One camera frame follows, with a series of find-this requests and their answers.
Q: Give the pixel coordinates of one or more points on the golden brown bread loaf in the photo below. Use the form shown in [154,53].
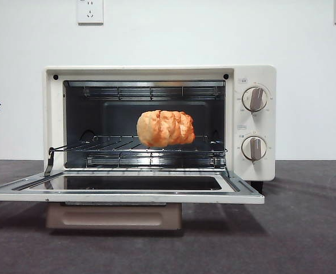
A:
[165,128]

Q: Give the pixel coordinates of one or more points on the cream Toshiba toaster oven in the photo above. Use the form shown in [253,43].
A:
[271,128]

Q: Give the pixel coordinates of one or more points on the cream temperature knob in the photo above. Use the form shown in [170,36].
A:
[249,98]

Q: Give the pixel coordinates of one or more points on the cream timer knob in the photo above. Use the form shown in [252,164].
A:
[249,148]

